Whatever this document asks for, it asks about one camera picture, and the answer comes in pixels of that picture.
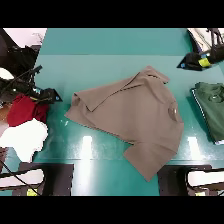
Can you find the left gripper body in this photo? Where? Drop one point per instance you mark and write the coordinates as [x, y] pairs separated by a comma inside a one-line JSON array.
[[49, 95]]

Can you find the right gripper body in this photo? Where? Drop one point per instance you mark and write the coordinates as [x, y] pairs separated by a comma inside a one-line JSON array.
[[192, 62]]

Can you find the brown T-shirt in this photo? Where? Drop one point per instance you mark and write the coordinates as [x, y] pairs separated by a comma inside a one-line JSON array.
[[133, 116]]

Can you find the pale folded garment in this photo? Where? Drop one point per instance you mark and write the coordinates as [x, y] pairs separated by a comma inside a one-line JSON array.
[[200, 38]]

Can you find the red garment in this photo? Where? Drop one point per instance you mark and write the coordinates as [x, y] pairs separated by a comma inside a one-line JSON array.
[[23, 111]]

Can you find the white garment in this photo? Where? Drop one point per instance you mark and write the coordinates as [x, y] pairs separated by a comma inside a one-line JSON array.
[[23, 140]]

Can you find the dark green T-shirt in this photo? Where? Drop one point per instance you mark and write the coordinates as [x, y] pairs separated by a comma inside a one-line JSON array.
[[215, 110]]

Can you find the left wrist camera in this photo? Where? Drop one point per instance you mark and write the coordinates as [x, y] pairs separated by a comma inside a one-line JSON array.
[[36, 70]]

